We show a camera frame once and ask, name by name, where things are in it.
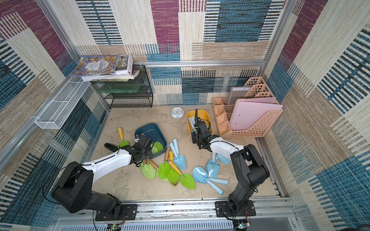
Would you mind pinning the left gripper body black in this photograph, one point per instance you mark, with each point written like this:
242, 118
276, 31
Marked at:
146, 154

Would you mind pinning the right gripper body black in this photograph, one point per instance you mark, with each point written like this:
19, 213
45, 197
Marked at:
198, 130

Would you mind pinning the blue shovel diagonal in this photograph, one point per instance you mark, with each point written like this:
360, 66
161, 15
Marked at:
194, 122

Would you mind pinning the blue shovel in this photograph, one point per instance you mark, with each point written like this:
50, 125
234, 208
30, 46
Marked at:
176, 152
224, 160
191, 122
212, 166
214, 186
181, 161
201, 175

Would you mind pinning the dark teal storage box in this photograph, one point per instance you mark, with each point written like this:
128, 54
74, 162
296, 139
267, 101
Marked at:
152, 131

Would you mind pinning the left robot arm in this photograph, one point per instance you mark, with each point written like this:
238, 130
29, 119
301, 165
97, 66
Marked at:
74, 191

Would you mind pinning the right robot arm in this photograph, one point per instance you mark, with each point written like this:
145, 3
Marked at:
249, 167

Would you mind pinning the yellow storage box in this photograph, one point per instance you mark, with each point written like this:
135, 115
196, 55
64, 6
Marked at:
203, 115

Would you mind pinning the small black device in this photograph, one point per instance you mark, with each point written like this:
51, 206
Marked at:
111, 147

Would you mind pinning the pink plastic file organizer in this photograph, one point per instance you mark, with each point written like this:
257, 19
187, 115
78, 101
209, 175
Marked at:
259, 92

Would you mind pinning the small white alarm clock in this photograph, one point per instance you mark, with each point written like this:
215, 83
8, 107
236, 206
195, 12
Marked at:
177, 112

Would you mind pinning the pink file folder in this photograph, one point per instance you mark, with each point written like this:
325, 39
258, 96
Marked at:
246, 114

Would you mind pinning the grey folder in organizer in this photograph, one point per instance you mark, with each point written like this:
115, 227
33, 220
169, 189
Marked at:
236, 93

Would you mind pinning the green mat on shelf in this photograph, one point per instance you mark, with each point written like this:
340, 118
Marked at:
119, 88

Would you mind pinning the white book stack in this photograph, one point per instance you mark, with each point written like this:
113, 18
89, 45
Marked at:
125, 71

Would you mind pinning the colourful picture book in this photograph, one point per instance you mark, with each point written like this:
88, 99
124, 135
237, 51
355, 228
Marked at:
96, 66

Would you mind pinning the black wire shelf rack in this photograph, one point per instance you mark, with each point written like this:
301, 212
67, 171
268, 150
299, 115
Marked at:
129, 93

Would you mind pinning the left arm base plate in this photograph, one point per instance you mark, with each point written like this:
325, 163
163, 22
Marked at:
124, 211

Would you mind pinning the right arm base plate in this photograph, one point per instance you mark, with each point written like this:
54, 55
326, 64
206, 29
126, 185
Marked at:
225, 210

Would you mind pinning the white wire mesh basket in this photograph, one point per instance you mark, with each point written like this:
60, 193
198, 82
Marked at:
59, 109

